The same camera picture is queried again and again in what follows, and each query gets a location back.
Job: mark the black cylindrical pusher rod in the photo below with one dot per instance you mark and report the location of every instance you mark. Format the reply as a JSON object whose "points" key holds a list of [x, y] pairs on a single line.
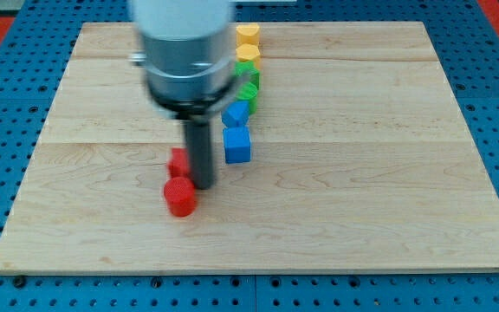
{"points": [[199, 153]]}

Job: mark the blue cube block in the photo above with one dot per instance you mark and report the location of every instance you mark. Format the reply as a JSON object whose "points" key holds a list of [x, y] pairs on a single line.
{"points": [[237, 145]]}

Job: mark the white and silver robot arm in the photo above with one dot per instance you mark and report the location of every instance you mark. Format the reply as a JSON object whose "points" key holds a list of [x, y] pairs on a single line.
{"points": [[187, 53]]}

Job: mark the red angular block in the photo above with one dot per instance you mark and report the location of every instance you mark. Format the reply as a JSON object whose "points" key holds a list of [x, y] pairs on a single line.
{"points": [[178, 164]]}

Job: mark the blue angular block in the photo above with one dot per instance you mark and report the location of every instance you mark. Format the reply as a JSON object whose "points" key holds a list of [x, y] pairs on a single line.
{"points": [[236, 114]]}

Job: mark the red cylinder block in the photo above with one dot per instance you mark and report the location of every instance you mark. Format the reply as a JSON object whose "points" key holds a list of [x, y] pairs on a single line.
{"points": [[180, 196]]}

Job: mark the green round block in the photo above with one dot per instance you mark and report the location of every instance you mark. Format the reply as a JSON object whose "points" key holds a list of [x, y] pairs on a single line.
{"points": [[249, 92]]}

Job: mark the green angular block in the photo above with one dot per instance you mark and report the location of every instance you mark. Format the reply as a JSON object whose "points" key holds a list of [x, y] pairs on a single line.
{"points": [[248, 68]]}

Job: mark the yellow hexagonal block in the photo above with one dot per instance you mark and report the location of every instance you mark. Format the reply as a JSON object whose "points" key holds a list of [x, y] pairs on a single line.
{"points": [[249, 53]]}

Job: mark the yellow half-round block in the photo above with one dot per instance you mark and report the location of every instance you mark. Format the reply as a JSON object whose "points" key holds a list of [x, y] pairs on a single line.
{"points": [[248, 34]]}

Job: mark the light wooden board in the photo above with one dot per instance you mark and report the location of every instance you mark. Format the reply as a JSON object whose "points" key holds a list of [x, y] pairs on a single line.
{"points": [[362, 163]]}

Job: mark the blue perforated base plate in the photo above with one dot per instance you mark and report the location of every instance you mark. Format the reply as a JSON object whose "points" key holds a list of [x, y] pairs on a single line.
{"points": [[33, 57]]}

